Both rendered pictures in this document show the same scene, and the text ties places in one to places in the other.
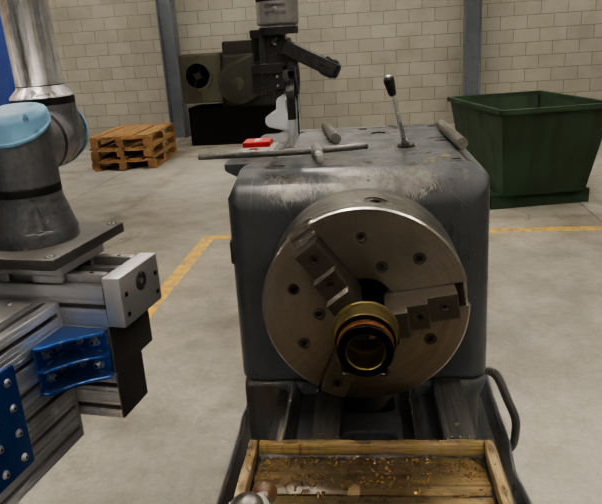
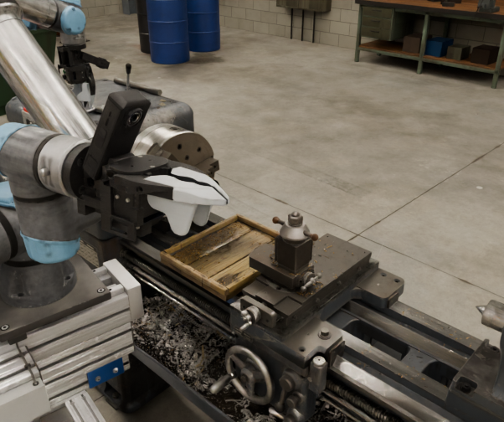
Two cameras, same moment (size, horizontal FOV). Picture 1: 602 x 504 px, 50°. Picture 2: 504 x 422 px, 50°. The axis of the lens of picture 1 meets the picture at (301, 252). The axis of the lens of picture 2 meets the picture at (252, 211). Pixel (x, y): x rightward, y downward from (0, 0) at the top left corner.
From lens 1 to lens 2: 1.17 m
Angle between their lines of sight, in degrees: 49
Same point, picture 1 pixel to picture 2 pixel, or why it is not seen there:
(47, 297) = not seen: hidden behind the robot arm
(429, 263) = (202, 151)
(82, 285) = not seen: hidden behind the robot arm
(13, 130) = not seen: outside the picture
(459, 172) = (181, 108)
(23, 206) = not seen: outside the picture
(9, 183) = not seen: outside the picture
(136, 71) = not seen: outside the picture
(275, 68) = (81, 68)
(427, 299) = (209, 165)
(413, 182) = (167, 116)
